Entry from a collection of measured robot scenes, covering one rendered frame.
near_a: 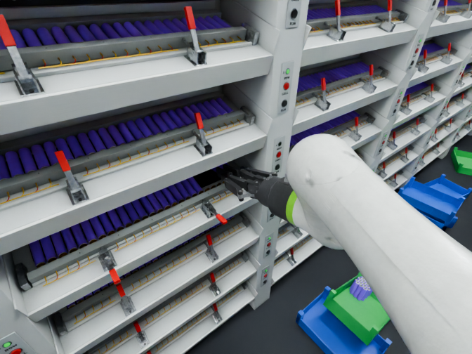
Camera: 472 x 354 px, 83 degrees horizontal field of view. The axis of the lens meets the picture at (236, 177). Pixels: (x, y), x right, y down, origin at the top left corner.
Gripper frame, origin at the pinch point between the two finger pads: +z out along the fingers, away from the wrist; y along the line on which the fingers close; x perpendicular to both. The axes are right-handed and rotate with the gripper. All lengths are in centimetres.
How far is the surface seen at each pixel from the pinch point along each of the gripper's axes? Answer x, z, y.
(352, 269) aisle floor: 79, -4, -62
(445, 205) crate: 74, -18, -142
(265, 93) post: -20.4, -9.4, -8.7
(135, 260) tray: 8.8, -3.5, 30.9
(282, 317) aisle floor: 78, 2, -16
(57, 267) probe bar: 3.7, 0.3, 44.6
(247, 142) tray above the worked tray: -10.0, -8.5, -1.8
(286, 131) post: -8.7, -8.5, -16.0
